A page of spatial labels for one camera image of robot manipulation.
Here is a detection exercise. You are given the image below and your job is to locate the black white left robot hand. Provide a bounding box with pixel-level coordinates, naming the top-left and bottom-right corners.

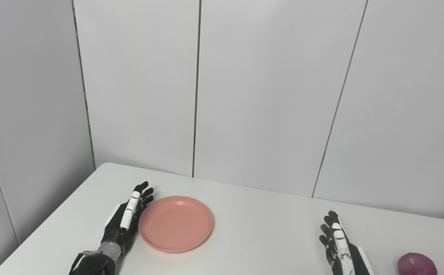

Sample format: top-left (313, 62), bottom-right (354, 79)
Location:
top-left (100, 181), bottom-right (154, 254)

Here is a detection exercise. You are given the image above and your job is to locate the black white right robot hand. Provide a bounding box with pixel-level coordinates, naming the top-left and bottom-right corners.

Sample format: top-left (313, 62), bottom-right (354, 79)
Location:
top-left (319, 210), bottom-right (375, 275)

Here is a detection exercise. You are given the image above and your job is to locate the pink round plate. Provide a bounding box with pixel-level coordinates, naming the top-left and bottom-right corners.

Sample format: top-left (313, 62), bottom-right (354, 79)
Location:
top-left (138, 196), bottom-right (214, 253)

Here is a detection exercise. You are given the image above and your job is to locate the purple red onion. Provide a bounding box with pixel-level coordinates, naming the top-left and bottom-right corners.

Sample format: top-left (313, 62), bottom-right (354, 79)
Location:
top-left (397, 252), bottom-right (438, 275)

